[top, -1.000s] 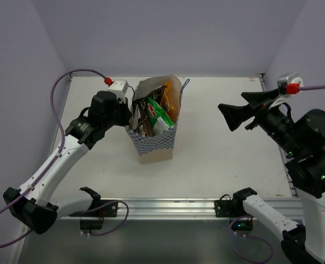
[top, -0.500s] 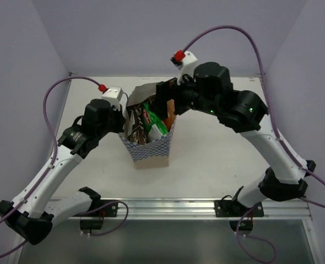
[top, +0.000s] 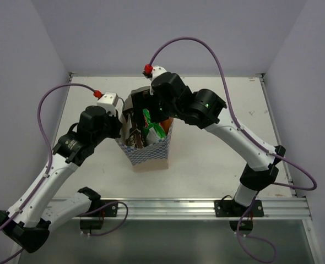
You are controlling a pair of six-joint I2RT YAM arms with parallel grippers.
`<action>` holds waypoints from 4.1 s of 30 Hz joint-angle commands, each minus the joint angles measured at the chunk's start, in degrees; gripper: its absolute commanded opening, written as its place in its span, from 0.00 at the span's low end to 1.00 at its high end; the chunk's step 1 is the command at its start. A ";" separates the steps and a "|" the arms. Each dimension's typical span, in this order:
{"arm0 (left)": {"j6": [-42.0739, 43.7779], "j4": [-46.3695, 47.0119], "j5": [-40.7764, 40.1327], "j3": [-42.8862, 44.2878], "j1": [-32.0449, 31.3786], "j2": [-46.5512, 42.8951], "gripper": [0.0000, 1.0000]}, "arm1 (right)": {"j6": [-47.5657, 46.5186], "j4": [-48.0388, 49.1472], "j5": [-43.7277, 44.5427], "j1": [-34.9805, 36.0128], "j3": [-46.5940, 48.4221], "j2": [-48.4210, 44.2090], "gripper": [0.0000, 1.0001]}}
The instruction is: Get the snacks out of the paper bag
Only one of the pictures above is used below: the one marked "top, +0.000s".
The orange chips bag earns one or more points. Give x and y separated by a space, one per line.
166 125

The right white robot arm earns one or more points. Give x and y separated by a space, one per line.
209 112

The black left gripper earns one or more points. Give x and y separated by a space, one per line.
114 124

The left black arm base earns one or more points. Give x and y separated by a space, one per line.
97 212

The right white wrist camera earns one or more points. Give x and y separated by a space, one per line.
152 72

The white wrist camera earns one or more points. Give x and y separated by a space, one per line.
152 72
110 102

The blue checkered paper bag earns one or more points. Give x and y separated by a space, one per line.
151 157

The aluminium front rail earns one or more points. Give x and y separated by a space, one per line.
203 209

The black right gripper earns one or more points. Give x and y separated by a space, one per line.
139 98

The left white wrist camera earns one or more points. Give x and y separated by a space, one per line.
110 102

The brown chocolate snack bag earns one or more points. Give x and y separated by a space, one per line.
133 136

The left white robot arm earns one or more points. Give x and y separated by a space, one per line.
29 222

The green Chuba snack bag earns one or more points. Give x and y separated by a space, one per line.
153 132

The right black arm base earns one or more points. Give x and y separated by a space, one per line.
228 208

